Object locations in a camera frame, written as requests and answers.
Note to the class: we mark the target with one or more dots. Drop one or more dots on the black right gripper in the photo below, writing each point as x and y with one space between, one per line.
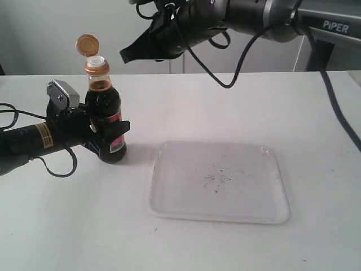
176 28

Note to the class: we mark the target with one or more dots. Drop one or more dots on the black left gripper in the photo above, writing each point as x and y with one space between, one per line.
72 127

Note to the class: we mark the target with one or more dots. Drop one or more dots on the dark soy sauce bottle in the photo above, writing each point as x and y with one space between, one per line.
102 99

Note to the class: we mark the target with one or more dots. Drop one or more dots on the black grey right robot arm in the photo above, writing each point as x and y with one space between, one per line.
337 22

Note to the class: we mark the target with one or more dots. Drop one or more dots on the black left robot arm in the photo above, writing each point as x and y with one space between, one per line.
32 136

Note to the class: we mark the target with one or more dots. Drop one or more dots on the white background cabinet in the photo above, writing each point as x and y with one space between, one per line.
38 38

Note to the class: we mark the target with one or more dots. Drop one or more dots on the white plastic tray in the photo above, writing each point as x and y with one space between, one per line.
222 182

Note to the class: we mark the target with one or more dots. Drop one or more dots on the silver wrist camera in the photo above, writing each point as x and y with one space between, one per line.
62 95

